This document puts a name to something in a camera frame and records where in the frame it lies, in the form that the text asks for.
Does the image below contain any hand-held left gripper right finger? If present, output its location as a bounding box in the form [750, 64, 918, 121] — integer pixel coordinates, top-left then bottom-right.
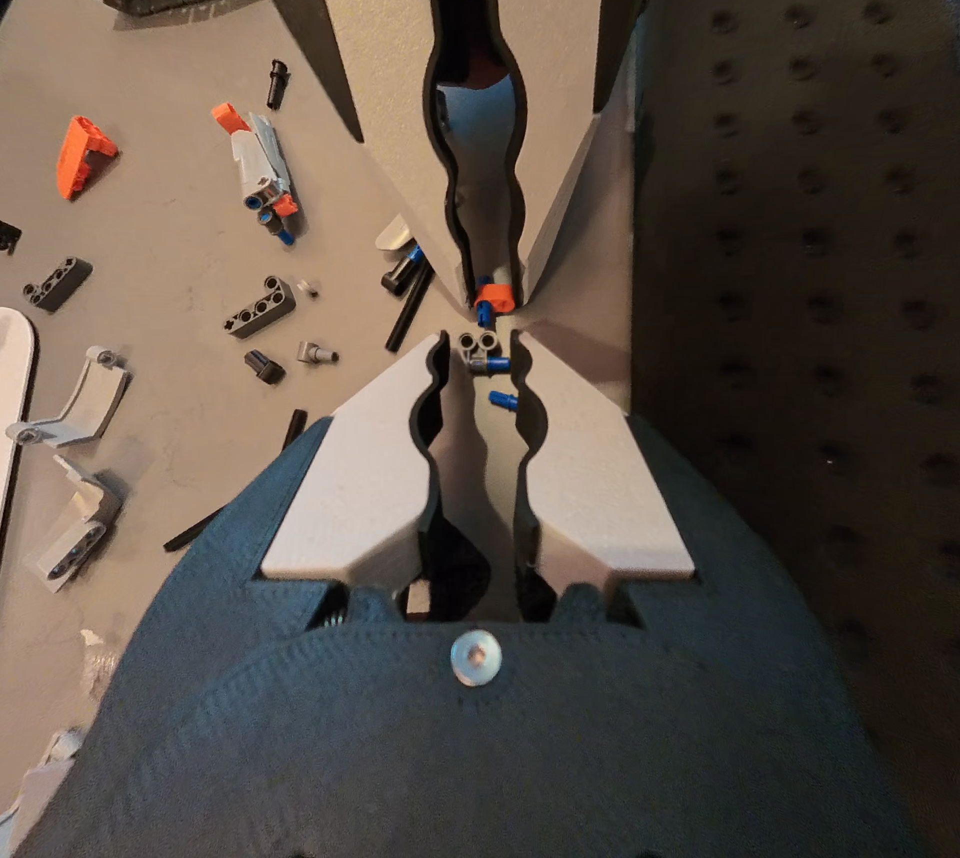
[510, 329, 696, 585]

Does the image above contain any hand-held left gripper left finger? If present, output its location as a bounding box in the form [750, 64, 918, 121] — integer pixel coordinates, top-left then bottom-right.
[260, 331, 451, 585]

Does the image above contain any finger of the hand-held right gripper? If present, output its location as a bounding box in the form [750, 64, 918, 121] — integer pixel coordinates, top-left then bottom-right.
[491, 0, 610, 310]
[309, 0, 477, 310]

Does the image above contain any dark grey double-hole connector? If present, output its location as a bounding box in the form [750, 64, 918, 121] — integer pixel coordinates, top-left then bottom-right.
[456, 330, 502, 370]

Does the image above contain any orange connector piece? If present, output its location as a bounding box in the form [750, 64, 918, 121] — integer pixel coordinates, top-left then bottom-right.
[472, 280, 520, 319]

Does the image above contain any grey white orange assembly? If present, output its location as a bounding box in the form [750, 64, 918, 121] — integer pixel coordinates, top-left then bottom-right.
[210, 101, 300, 246]

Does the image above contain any short black connector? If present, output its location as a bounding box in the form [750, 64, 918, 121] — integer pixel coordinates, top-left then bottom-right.
[243, 348, 287, 386]

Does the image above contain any short black axle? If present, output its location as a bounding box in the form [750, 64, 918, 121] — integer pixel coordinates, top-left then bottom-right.
[162, 504, 228, 552]

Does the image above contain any silver wedge piece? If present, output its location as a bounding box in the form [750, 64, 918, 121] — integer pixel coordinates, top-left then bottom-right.
[374, 213, 418, 252]

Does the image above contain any long black axle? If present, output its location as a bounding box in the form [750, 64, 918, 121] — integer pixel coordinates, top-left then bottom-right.
[384, 258, 437, 354]

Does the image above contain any dark grey angled beam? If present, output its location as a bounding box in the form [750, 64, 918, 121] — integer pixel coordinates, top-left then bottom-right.
[222, 274, 297, 340]

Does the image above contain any black connector with blue pin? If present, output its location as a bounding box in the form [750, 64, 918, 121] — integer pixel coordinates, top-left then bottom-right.
[379, 243, 429, 296]

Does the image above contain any orange wedge panel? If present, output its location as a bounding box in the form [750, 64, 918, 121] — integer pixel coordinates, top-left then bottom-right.
[55, 114, 120, 202]

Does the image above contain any grey curved panel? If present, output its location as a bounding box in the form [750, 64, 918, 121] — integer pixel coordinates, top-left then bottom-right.
[5, 345, 135, 451]

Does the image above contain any grey angular panel piece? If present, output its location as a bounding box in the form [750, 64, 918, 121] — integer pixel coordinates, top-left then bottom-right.
[24, 456, 126, 594]

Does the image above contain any white book stand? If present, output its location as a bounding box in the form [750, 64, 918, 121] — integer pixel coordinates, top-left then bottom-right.
[0, 306, 38, 553]

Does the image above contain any dark grey three-hole beam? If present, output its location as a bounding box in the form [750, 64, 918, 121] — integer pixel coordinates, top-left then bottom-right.
[21, 255, 95, 314]

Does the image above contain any clear plastic bag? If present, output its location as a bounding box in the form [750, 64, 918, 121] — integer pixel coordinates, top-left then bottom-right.
[0, 629, 117, 837]

